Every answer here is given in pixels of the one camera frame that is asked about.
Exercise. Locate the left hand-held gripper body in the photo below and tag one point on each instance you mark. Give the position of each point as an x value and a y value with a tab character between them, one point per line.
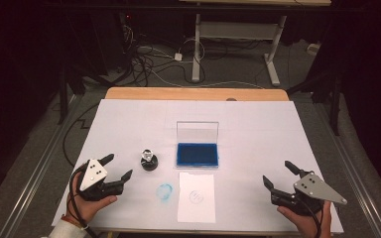
92	175

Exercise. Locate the large white table cover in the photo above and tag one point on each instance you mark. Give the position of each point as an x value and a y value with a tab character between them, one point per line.
244	139

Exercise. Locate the white paper sheet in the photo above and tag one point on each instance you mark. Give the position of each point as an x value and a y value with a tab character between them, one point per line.
196	211

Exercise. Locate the blue ink pad box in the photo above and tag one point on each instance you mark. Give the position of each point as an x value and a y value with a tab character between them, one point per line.
196	154

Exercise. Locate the person's right hand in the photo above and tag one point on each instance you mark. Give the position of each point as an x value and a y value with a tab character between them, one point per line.
306	226

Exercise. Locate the orange wrist band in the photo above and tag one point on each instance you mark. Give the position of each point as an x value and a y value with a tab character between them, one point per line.
74	222

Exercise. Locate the black metal stand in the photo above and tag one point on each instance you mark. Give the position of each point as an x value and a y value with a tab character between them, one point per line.
335	105

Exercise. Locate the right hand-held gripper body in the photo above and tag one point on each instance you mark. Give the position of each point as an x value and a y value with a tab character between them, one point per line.
314	188

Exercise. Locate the white metal desk frame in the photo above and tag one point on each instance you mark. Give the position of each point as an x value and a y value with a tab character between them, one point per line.
238	30

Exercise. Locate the person's left hand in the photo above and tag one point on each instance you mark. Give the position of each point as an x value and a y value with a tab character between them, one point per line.
86	210

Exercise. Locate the white power adapter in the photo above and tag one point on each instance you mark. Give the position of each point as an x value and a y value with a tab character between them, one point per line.
178	57

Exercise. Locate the metal floor rail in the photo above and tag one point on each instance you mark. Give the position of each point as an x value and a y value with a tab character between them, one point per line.
36	178
354	185

